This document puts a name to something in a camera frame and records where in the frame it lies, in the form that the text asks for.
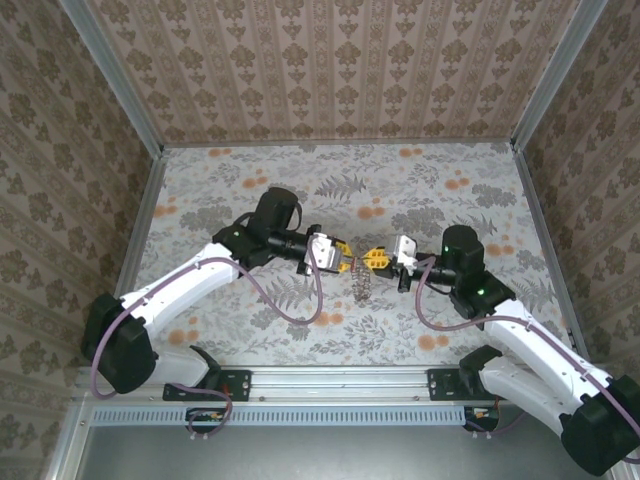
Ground black connector box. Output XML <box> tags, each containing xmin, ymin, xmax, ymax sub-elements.
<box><xmin>463</xmin><ymin>405</ymin><xmax>500</xmax><ymax>432</ymax></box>
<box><xmin>185</xmin><ymin>407</ymin><xmax>227</xmax><ymax>435</ymax></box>

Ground grey metal panel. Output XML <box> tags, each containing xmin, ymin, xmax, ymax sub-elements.
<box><xmin>74</xmin><ymin>404</ymin><xmax>619</xmax><ymax>480</ymax></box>

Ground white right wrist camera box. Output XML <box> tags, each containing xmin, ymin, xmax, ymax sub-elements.
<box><xmin>392</xmin><ymin>234</ymin><xmax>420</xmax><ymax>275</ymax></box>

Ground aluminium table side rail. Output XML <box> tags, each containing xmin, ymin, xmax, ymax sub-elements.
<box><xmin>512</xmin><ymin>147</ymin><xmax>591</xmax><ymax>364</ymax></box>
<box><xmin>94</xmin><ymin>149</ymin><xmax>169</xmax><ymax>366</ymax></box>

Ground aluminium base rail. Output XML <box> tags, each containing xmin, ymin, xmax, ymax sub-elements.
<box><xmin>74</xmin><ymin>363</ymin><xmax>614</xmax><ymax>404</ymax></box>

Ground grey slotted cable duct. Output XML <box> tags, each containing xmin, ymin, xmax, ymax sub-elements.
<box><xmin>92</xmin><ymin>403</ymin><xmax>469</xmax><ymax>426</ymax></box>

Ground aluminium frame post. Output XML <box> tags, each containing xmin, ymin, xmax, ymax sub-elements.
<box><xmin>59</xmin><ymin>0</ymin><xmax>166</xmax><ymax>154</ymax></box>
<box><xmin>509</xmin><ymin>0</ymin><xmax>611</xmax><ymax>151</ymax></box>

